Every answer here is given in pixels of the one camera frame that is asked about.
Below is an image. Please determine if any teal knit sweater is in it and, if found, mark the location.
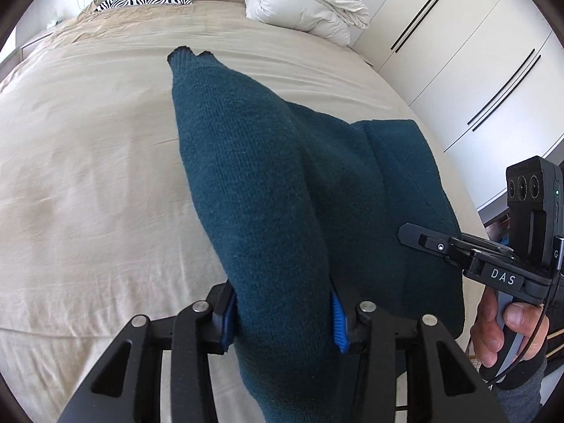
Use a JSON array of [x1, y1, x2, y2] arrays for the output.
[[167, 47, 466, 423]]

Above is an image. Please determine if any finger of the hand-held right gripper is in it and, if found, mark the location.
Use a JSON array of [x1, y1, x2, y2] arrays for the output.
[[398, 224, 479, 274]]

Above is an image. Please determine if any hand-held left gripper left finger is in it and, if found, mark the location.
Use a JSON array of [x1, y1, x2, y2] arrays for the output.
[[57, 282, 241, 423]]

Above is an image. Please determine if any bed with beige cover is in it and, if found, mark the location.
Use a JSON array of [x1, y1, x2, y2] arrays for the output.
[[0, 0, 490, 423]]

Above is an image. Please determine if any person's right hand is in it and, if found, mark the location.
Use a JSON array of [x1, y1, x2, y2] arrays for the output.
[[470, 292, 550, 368]]

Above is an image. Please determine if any white nightstand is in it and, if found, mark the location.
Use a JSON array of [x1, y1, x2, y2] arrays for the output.
[[15, 18, 60, 56]]

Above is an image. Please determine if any white wardrobe with black handles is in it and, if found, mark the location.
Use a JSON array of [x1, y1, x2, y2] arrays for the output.
[[352, 0, 564, 212]]

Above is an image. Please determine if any tan crumpled sheet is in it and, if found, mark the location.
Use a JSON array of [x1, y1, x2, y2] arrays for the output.
[[44, 2, 247, 51]]

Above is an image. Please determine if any person's right forearm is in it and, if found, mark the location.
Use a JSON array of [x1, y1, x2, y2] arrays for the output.
[[484, 351, 550, 423]]

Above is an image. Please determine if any folded white duvet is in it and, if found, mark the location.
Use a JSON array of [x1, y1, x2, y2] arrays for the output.
[[244, 0, 371, 47]]

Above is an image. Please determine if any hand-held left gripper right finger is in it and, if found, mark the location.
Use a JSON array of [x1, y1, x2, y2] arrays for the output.
[[328, 291, 501, 423]]

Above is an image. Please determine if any black cable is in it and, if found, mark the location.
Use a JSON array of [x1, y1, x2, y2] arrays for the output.
[[482, 235, 564, 386]]

